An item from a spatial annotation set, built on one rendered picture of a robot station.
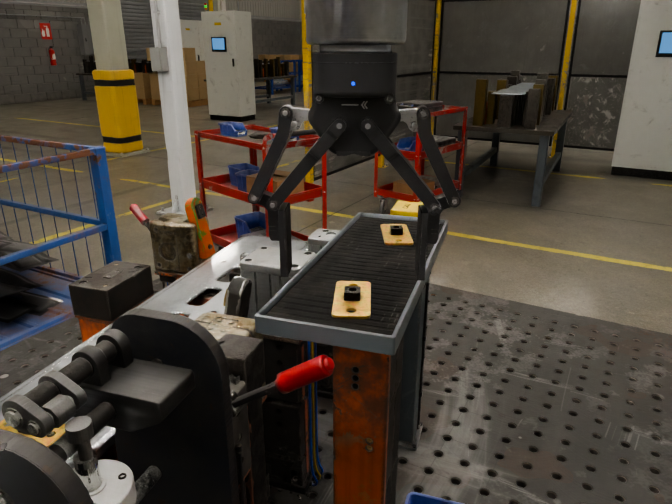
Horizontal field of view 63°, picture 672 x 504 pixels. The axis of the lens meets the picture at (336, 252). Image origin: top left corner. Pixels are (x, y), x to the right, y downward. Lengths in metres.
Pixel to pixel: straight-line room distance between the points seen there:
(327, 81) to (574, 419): 0.94
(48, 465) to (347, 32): 0.37
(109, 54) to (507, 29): 5.16
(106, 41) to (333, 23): 7.53
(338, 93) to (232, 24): 10.61
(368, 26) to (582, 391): 1.04
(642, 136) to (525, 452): 6.11
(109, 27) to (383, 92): 7.57
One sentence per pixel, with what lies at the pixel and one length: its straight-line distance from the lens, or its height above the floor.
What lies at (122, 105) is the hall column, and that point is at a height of 0.66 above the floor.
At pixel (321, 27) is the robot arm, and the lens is 0.48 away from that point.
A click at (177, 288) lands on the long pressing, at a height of 1.00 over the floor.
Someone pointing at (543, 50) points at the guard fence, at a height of 1.34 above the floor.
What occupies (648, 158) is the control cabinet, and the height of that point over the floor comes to 0.23.
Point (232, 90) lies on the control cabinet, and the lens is 11.17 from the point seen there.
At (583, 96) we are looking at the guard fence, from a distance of 7.88.
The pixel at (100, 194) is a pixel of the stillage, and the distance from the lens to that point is 2.96.
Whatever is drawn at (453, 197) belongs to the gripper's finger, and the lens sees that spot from 0.53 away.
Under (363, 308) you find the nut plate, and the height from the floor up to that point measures 1.16.
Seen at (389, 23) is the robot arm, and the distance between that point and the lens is 0.48.
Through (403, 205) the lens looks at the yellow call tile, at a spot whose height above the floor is 1.16.
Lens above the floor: 1.41
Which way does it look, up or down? 21 degrees down
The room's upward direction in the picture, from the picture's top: straight up
